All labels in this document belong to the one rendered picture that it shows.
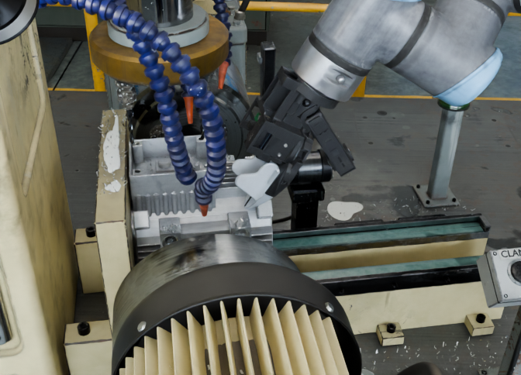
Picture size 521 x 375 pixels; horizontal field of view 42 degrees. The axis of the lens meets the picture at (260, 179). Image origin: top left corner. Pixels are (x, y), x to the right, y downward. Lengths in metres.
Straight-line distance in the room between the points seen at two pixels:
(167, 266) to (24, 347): 0.28
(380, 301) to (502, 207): 0.50
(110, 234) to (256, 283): 0.46
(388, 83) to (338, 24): 3.03
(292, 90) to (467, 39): 0.22
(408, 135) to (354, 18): 0.96
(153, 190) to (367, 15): 0.38
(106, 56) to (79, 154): 0.84
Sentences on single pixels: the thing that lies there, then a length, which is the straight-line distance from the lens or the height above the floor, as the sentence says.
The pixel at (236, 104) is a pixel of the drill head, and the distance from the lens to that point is 1.21.
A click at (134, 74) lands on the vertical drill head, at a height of 1.31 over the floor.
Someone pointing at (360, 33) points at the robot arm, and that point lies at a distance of 0.85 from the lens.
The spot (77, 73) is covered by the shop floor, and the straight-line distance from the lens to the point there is 3.99.
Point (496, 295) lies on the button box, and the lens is 0.98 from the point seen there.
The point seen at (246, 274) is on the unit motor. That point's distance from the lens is 0.46.
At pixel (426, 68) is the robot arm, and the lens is 0.87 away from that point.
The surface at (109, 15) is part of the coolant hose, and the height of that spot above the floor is 1.43.
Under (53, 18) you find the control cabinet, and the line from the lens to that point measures 4.37.
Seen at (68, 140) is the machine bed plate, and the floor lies 0.80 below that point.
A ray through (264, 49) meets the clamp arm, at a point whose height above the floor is 1.25.
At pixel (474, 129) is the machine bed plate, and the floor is 0.80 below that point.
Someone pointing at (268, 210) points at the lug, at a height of 1.08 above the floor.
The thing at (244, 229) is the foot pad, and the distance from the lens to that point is 0.98.
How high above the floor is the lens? 1.68
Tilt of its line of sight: 34 degrees down
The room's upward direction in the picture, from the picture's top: 1 degrees clockwise
